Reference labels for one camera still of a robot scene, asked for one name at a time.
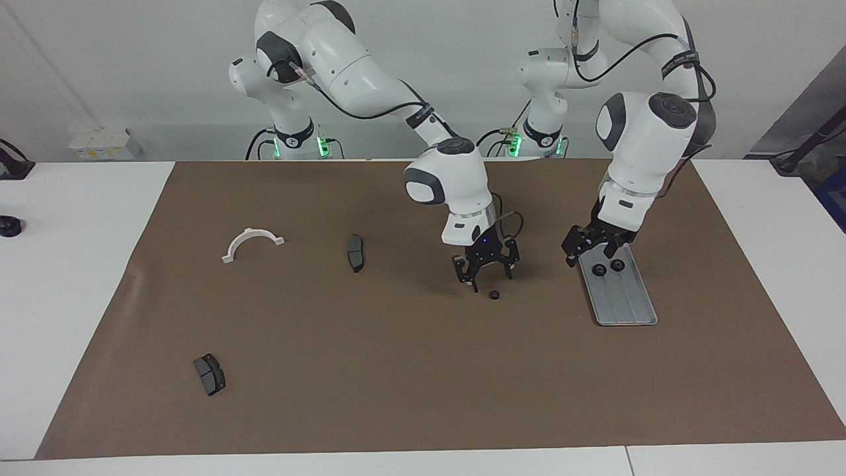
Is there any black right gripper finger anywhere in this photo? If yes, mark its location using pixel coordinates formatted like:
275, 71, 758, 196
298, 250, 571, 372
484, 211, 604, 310
452, 255, 481, 294
496, 238, 521, 280

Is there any silver metal tray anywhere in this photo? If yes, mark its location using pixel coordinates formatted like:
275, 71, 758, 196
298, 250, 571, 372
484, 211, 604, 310
574, 241, 659, 327

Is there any brown table mat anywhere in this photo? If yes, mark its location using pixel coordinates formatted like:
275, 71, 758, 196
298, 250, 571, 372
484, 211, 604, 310
34, 159, 846, 460

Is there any black stand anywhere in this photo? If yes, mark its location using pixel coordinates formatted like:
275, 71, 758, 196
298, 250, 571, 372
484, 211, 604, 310
770, 109, 846, 176

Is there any blue crate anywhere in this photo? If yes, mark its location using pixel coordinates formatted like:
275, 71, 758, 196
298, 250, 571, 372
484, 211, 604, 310
814, 165, 846, 233

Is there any short dark brake pad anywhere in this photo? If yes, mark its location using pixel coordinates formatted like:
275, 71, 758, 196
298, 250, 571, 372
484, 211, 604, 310
193, 354, 227, 397

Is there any white plastic box cluster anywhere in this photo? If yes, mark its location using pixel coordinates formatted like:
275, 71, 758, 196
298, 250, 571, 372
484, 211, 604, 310
68, 128, 143, 161

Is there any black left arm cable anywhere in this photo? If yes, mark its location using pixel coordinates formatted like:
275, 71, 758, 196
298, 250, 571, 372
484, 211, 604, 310
572, 0, 718, 199

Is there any white curved plastic bracket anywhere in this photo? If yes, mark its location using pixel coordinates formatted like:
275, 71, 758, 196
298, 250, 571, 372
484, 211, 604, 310
221, 227, 286, 264

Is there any black clamp bracket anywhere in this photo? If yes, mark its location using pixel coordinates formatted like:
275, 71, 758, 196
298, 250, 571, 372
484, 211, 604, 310
0, 138, 36, 180

